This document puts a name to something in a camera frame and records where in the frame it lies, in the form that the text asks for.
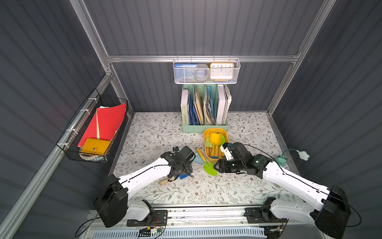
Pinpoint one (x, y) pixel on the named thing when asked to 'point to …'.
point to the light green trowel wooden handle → (208, 147)
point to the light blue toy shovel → (198, 159)
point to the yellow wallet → (96, 146)
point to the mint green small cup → (281, 161)
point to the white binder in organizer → (221, 101)
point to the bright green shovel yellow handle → (223, 141)
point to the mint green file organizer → (205, 106)
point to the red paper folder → (105, 123)
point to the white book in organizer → (184, 107)
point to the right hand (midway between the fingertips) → (219, 165)
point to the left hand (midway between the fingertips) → (183, 169)
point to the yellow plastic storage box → (222, 131)
